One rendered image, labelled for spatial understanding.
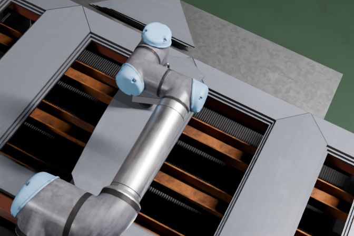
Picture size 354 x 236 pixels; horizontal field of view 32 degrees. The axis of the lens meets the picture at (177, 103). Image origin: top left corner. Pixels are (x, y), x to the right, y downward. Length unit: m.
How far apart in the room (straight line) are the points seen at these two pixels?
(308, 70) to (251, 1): 1.34
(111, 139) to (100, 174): 0.10
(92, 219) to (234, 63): 1.13
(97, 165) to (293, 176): 0.61
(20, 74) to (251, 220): 0.87
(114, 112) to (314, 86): 0.85
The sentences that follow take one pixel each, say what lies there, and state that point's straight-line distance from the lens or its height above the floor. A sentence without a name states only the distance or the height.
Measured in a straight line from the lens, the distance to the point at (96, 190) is 1.73.
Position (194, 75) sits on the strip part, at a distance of 1.96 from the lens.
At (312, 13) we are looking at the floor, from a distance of 3.67.
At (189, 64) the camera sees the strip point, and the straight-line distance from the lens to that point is 2.03.
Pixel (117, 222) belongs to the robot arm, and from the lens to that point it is 1.31.
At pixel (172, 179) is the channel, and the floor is 0.68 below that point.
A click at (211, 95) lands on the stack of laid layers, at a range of 2.06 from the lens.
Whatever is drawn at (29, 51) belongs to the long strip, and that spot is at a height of 0.84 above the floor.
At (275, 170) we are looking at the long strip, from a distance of 1.92.
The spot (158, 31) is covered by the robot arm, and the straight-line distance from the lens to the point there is 1.53.
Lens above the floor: 2.44
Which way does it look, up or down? 53 degrees down
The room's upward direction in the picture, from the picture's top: 13 degrees clockwise
